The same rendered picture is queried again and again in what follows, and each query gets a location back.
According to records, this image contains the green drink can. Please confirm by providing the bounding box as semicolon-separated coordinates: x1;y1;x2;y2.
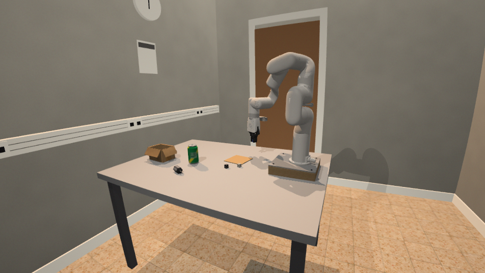
187;144;199;164

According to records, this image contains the orange flat square mat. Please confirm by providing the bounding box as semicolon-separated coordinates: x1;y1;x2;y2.
224;155;252;164

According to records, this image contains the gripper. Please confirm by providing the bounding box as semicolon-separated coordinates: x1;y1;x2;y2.
247;118;260;143

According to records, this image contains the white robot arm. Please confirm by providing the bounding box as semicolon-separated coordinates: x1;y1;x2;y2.
249;52;316;166

